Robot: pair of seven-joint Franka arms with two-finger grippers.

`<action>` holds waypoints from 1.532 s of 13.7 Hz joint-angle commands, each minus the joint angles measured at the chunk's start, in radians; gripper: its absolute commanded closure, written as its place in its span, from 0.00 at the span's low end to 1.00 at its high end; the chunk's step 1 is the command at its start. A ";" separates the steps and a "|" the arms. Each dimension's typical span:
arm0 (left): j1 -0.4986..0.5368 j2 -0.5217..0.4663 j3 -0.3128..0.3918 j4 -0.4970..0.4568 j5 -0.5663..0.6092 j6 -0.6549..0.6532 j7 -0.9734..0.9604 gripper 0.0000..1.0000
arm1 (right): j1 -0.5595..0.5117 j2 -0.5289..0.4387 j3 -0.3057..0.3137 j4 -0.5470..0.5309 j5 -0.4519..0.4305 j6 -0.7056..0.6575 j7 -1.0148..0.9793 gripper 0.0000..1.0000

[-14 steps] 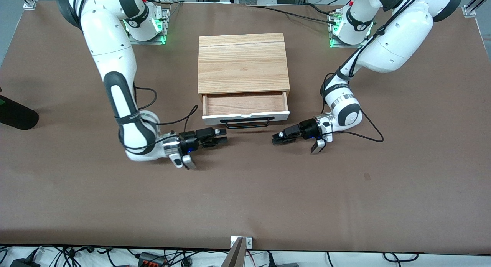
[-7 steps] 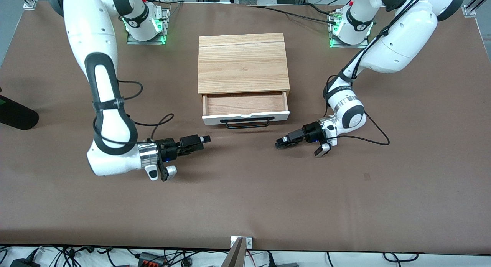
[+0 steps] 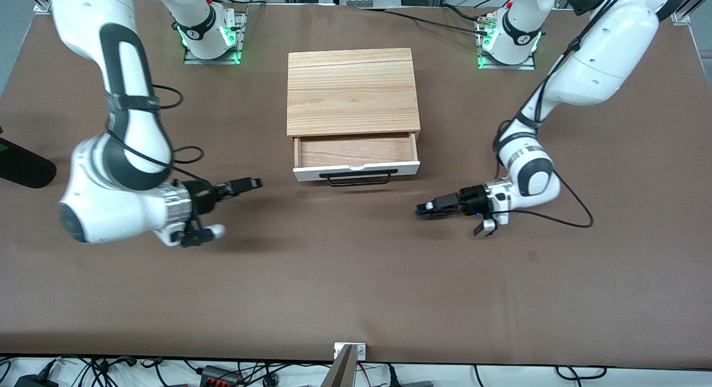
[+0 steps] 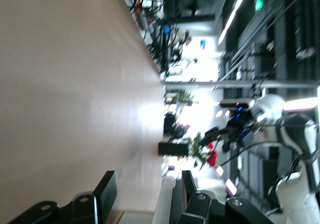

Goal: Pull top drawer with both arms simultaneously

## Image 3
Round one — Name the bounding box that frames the white drawer with black handle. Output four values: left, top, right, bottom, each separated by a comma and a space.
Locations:
293, 133, 422, 187

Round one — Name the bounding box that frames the light wooden drawer cabinet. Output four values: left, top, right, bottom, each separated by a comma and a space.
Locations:
286, 48, 422, 142

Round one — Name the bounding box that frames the black orange connector block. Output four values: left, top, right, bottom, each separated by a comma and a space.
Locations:
199, 365, 241, 387

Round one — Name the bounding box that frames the black power adapter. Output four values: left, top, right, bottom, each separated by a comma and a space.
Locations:
14, 374, 60, 387

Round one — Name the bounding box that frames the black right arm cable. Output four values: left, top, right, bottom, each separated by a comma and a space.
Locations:
106, 86, 205, 179

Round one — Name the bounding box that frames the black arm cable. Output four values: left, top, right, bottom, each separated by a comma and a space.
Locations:
106, 86, 205, 179
492, 0, 635, 229

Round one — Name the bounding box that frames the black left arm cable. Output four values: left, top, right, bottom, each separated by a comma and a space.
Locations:
492, 0, 635, 229

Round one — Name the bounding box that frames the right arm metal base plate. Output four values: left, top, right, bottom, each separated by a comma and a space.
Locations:
184, 12, 246, 65

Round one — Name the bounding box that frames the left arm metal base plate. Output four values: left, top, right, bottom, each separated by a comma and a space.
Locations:
477, 14, 536, 71

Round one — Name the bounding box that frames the small metal table bracket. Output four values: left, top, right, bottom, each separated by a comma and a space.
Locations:
334, 343, 367, 361

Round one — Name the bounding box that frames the long black table cable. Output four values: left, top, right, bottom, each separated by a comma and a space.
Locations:
359, 8, 490, 36

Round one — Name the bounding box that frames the grey metal camera pole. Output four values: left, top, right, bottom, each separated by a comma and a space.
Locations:
320, 344, 357, 387

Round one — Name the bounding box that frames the short black table cable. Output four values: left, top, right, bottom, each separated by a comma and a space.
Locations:
439, 3, 490, 23

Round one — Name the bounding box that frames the black looped cable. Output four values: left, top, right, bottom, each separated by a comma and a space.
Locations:
555, 365, 608, 381

